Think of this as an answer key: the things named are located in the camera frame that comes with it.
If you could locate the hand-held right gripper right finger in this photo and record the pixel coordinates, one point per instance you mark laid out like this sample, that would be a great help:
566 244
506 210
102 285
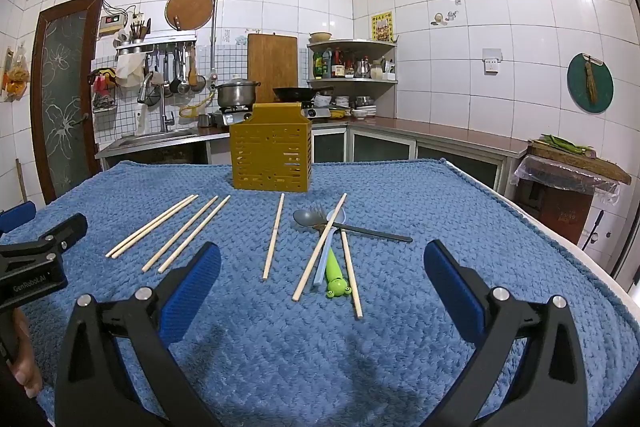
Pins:
452 292

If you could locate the black wok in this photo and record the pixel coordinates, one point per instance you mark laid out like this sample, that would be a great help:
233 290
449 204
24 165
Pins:
295 94

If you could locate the row of condiment bottles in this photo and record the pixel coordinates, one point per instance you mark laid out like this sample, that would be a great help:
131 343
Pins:
340 67

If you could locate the yellow plastic utensil holder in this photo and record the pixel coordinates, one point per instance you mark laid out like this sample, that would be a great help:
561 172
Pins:
270 147

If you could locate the wooden chopping block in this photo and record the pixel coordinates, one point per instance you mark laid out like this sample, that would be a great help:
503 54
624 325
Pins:
575 162

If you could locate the kitchen counter cabinet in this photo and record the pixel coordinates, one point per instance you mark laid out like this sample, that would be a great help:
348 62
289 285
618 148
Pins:
440 134

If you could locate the gas stove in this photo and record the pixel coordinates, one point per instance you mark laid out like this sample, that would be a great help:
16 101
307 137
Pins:
235 114

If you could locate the yellow wall poster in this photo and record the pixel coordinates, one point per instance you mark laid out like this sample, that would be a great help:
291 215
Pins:
381 26

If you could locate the brown door with frosted glass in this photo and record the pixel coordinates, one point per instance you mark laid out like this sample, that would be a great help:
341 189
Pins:
65 107

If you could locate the small straw brush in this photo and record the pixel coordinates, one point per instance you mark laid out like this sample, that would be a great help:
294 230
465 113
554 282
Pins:
591 82

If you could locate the blue knitted blanket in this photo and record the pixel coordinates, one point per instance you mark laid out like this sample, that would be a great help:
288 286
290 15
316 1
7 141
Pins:
280 357

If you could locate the steel corner shelf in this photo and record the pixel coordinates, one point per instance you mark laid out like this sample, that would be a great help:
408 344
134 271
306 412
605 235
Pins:
350 83

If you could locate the steel faucet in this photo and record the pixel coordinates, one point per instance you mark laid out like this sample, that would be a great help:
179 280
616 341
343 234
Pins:
162 112

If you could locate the stack of bowls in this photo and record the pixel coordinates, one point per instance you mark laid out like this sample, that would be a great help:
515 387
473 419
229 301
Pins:
357 109

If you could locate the utensil cup with chopsticks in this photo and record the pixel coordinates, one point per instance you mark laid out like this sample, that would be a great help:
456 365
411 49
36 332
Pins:
139 32

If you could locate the green vegetables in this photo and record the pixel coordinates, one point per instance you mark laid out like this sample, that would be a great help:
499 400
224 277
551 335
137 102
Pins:
565 143

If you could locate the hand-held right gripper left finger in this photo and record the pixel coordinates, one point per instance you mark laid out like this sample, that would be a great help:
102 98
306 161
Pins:
192 292

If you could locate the steel cooking pot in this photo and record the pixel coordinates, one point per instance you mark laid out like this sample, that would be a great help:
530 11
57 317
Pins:
240 94

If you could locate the steel sink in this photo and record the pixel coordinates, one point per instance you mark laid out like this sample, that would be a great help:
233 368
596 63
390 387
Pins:
150 139

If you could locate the person's left hand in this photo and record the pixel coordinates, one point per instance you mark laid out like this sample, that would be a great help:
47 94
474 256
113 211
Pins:
27 362

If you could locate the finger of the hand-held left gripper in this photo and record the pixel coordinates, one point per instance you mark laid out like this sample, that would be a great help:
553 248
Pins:
17 217
65 229

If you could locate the wall hook stickers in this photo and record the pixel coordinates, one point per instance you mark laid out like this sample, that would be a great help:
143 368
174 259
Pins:
447 14

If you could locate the green round board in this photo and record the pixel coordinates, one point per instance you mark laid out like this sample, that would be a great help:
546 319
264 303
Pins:
577 82

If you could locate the wall switch box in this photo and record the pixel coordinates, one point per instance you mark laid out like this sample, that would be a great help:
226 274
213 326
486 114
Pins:
112 25

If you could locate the rectangular wooden cutting board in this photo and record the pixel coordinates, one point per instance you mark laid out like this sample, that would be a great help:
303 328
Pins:
272 62

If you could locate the wooden chopstick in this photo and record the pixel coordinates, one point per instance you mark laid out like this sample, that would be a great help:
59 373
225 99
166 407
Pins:
195 234
150 225
155 227
351 275
320 247
180 233
274 237

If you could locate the plastic-covered stand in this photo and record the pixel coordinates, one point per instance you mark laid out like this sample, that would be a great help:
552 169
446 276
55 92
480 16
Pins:
555 202

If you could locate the white hanging cloth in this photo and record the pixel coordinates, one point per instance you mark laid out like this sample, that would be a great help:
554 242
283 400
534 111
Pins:
129 69

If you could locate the steel wall utensil rack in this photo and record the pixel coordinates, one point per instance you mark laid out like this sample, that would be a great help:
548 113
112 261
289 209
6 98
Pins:
165 39

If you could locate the round wooden board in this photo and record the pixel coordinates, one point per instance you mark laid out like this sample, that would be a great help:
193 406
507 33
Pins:
190 7

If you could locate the hanging bag of food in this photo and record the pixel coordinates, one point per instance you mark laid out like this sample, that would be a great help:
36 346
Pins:
15 74

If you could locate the row of hanging kitchen utensils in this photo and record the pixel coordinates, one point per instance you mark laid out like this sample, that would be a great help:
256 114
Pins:
175 77

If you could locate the beige bowl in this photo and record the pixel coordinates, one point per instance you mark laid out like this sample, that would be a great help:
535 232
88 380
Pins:
320 38

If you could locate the white wall socket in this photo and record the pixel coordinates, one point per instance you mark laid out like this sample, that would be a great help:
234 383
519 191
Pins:
492 62

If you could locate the light blue plastic spoon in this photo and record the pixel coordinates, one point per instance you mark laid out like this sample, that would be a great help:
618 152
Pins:
336 218

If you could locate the grey spoon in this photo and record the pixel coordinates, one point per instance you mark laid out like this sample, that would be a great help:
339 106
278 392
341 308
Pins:
303 218

